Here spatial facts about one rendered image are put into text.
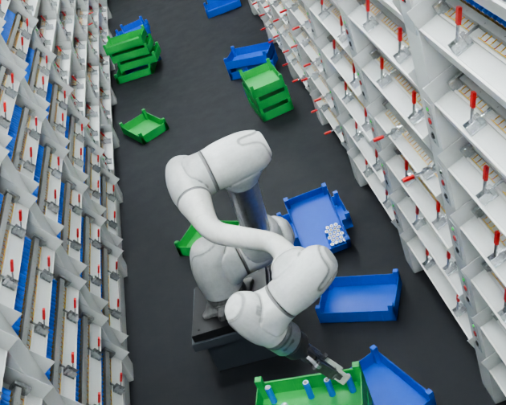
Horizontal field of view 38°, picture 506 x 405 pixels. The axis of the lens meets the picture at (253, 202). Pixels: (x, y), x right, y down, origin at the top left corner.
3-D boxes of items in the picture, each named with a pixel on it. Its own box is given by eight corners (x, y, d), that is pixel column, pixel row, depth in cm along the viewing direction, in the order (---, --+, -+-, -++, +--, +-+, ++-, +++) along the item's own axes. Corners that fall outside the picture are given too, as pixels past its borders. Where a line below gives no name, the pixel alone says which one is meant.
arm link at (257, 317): (265, 360, 177) (304, 325, 174) (222, 333, 168) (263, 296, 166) (252, 329, 186) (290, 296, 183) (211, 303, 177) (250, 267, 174)
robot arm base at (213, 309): (201, 327, 269) (194, 316, 266) (211, 288, 287) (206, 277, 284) (246, 318, 263) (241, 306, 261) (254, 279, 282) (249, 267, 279)
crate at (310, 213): (351, 246, 315) (350, 239, 308) (308, 263, 316) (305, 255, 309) (327, 190, 330) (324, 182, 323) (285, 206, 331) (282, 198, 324)
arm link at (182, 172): (169, 194, 204) (212, 172, 206) (150, 157, 217) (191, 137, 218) (184, 223, 214) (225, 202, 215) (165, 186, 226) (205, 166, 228)
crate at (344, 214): (290, 250, 327) (285, 236, 322) (280, 226, 344) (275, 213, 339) (353, 226, 326) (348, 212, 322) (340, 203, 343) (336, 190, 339)
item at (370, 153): (393, 198, 281) (373, 176, 274) (348, 131, 332) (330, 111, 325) (436, 165, 277) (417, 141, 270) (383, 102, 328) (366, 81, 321)
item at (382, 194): (403, 235, 291) (385, 215, 284) (357, 165, 342) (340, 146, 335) (445, 203, 287) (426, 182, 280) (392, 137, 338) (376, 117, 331)
